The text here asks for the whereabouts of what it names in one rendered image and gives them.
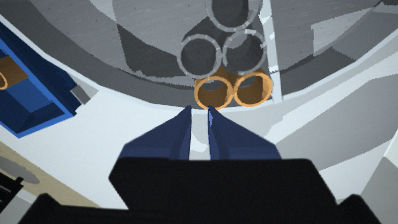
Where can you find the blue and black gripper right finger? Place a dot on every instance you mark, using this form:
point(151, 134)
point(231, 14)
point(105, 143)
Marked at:
point(231, 141)

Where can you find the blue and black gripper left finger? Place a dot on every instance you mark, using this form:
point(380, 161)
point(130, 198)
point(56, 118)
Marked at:
point(170, 139)

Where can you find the blue crate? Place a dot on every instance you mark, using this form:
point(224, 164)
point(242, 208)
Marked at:
point(26, 108)

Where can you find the bronze bushing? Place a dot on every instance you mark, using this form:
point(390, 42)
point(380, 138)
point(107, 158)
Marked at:
point(10, 73)
point(255, 94)
point(219, 98)

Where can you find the grey metal ring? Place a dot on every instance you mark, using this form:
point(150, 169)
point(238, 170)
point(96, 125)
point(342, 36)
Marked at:
point(252, 60)
point(246, 16)
point(199, 70)

